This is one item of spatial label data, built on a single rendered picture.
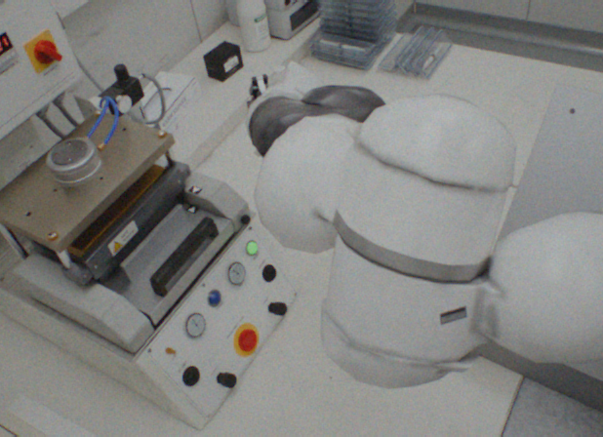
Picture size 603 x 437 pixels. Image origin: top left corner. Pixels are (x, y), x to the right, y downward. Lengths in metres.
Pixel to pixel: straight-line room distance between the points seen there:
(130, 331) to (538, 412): 0.66
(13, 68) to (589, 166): 0.92
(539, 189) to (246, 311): 0.54
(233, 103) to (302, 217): 1.17
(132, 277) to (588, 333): 0.75
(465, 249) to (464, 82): 1.32
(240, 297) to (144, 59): 0.89
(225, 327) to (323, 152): 0.65
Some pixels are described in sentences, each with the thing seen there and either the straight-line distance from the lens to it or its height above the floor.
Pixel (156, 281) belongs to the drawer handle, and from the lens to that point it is 0.95.
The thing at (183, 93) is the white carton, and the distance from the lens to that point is 1.58.
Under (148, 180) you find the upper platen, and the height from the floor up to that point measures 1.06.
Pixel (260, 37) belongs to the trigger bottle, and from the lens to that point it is 1.79.
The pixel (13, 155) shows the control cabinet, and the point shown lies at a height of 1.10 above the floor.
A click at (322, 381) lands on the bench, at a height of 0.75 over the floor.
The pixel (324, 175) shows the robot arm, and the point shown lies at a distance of 0.46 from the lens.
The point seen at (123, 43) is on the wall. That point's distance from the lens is 1.71.
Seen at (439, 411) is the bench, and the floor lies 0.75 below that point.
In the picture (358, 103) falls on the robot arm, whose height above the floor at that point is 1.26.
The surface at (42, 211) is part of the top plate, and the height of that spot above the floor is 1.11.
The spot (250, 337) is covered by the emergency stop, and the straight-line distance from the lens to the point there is 1.10.
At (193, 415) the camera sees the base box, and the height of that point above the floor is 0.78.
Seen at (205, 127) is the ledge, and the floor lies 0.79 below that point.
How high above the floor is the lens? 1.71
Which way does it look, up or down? 47 degrees down
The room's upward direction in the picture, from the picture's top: 10 degrees counter-clockwise
